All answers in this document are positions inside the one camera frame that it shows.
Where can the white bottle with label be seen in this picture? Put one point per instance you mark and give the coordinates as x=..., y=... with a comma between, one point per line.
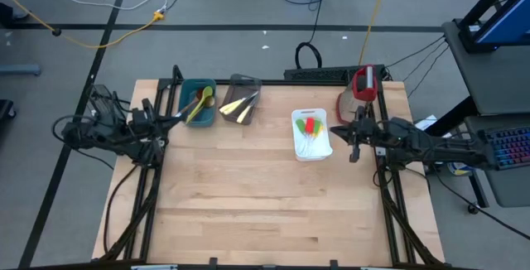
x=461, y=170

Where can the low grey desk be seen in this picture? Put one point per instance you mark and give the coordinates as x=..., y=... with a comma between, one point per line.
x=509, y=187

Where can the white plastic bin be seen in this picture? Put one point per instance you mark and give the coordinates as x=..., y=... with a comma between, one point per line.
x=314, y=154

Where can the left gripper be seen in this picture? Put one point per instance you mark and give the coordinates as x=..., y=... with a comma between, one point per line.
x=158, y=137

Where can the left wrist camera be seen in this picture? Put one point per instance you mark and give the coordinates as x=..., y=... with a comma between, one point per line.
x=141, y=117

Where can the lime green silicone spoon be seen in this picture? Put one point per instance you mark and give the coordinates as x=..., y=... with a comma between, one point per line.
x=207, y=92

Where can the grey cart foot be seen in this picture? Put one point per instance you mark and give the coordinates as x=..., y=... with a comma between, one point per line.
x=20, y=70

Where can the gold metal spoon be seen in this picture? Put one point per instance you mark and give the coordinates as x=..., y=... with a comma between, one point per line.
x=210, y=101

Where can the black round floor weight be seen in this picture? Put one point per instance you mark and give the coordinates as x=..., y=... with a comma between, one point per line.
x=56, y=32

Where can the backlit black keyboard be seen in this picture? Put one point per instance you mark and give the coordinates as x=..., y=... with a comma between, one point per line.
x=513, y=148

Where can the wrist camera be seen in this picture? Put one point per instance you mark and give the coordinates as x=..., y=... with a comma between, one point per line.
x=141, y=117
x=367, y=125

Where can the person's foot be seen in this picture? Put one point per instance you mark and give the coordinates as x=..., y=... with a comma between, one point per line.
x=6, y=13

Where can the grey standing desk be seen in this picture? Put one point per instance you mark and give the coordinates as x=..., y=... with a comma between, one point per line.
x=488, y=79

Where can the black vented box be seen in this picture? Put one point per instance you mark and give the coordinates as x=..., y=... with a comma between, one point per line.
x=314, y=73

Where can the teal plastic bin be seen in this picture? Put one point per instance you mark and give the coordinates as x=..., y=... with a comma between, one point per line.
x=185, y=90

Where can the dark grey spoon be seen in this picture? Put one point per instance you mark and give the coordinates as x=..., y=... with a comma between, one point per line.
x=188, y=108

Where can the white paper sheet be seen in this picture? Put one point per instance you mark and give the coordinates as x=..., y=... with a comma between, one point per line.
x=426, y=123

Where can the black aluminium table frame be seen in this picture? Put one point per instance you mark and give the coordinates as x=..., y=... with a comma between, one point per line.
x=273, y=82

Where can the silver mounting plate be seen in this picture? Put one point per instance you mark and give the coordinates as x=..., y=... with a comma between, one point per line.
x=380, y=152

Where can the black desk caster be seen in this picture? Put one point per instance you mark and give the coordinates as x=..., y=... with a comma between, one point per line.
x=474, y=209

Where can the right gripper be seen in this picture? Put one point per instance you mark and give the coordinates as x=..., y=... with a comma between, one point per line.
x=372, y=135

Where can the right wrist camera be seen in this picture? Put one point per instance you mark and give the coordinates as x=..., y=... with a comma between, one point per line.
x=367, y=125

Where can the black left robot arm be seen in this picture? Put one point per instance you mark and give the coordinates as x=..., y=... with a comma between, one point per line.
x=103, y=131

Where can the grey translucent plastic bin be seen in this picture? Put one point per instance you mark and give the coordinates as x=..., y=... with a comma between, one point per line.
x=244, y=85

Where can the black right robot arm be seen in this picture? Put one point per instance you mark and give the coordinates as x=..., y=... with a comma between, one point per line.
x=435, y=148

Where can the black floor object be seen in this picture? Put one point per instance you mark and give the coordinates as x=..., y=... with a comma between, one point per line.
x=6, y=109

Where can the monitor with blue screen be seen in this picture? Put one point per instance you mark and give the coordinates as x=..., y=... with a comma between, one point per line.
x=509, y=21

